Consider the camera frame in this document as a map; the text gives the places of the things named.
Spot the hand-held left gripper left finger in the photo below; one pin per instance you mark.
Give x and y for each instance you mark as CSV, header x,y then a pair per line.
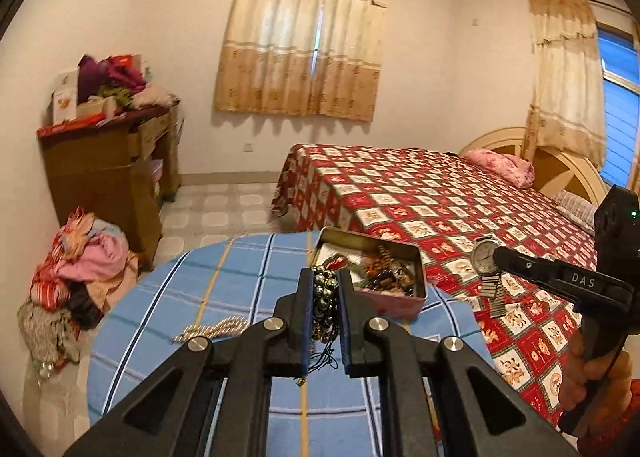
x,y
306,337

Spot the grey striped pillow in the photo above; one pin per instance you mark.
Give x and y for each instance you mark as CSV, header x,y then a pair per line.
x,y
575,209

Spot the cream wooden headboard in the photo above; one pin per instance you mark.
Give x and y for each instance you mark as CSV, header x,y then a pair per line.
x,y
565,172

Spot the pile of pink clothes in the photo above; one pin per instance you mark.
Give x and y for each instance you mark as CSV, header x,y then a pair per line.
x,y
95,257

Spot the white printed papers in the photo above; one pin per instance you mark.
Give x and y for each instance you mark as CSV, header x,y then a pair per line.
x,y
330,252

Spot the white printed box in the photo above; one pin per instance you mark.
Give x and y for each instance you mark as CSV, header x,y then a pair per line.
x,y
65,97

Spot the person's right hand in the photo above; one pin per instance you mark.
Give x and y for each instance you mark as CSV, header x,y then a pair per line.
x,y
617,384

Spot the brown wooden desk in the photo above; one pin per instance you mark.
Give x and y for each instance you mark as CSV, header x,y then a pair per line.
x,y
90,172

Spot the beige patterned curtain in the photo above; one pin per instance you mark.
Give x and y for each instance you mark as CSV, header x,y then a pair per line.
x,y
565,87
300,37

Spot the window with blue panes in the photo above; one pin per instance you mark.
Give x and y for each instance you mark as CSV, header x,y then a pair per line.
x,y
620,112

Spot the silver wristwatch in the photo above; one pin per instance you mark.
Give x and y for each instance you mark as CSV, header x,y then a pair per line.
x,y
485,253

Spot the pink plastic storage box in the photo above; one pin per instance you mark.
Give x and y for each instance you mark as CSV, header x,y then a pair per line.
x,y
156,177

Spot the blue checked tablecloth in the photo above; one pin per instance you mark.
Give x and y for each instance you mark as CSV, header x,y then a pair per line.
x,y
200,287

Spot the red cardboard box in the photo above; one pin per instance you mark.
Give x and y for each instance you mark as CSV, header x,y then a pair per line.
x,y
125,60

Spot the pink metal tin box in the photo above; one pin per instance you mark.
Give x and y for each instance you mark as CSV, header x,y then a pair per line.
x,y
390,306

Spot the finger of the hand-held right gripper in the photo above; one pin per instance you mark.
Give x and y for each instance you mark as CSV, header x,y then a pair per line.
x,y
550,273

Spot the pile of purple clothes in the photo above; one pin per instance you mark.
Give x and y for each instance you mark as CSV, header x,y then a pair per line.
x,y
115,74

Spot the bed with red quilt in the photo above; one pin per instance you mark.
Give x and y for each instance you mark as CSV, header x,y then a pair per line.
x,y
400,197

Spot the pink floral pillow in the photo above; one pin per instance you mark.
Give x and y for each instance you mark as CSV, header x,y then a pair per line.
x,y
500,164

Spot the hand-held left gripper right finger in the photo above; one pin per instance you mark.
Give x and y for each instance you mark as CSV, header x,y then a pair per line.
x,y
345,337

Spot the person's right forearm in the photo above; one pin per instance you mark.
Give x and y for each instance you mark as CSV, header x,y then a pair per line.
x,y
625,437

